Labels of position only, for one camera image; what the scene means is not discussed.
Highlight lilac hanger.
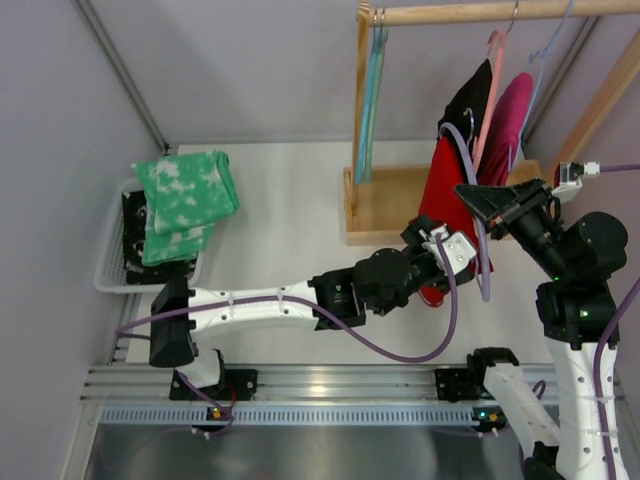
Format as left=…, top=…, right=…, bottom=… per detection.
left=439, top=122, right=491, bottom=303

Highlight red trousers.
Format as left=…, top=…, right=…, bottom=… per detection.
left=416, top=135, right=497, bottom=309

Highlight black trousers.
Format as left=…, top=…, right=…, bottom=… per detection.
left=437, top=59, right=493, bottom=141

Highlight pink hanger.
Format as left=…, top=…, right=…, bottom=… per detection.
left=472, top=1, right=519, bottom=173

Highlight green white trousers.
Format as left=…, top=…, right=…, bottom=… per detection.
left=132, top=150, right=240, bottom=267

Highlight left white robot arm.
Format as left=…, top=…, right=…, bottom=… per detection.
left=148, top=216, right=477, bottom=388

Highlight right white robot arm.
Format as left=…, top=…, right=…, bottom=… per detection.
left=455, top=178, right=629, bottom=479

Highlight magenta trousers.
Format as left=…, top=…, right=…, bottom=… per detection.
left=477, top=72, right=534, bottom=186

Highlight light blue hanger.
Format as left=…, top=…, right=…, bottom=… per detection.
left=508, top=0, right=575, bottom=173

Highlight teal hanger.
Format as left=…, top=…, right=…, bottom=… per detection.
left=355, top=12, right=382, bottom=185

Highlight green hanger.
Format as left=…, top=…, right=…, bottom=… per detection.
left=365, top=10, right=389, bottom=185

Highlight wooden clothes rack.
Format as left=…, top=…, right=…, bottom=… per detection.
left=343, top=1, right=639, bottom=246

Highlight black white garment in basket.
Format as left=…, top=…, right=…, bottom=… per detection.
left=121, top=190, right=196, bottom=285

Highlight white plastic basket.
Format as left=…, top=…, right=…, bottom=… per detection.
left=93, top=176, right=203, bottom=294

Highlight aluminium corner profile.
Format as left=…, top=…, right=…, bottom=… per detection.
left=70, top=0, right=170, bottom=154

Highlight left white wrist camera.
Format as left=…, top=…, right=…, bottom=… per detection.
left=421, top=224, right=477, bottom=274

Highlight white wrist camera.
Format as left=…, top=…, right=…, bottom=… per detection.
left=421, top=224, right=477, bottom=274
left=552, top=162, right=601, bottom=203

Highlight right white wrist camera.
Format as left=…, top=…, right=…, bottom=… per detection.
left=552, top=162, right=601, bottom=203

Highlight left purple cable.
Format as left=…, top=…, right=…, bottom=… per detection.
left=113, top=234, right=460, bottom=441

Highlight purple cable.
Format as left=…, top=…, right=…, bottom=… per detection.
left=517, top=162, right=640, bottom=480
left=113, top=234, right=460, bottom=441

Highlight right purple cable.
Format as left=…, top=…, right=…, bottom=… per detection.
left=517, top=162, right=640, bottom=480

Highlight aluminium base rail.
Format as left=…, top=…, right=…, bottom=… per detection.
left=79, top=363, right=621, bottom=402

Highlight grey cable duct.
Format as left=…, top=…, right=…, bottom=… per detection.
left=100, top=405, right=479, bottom=427

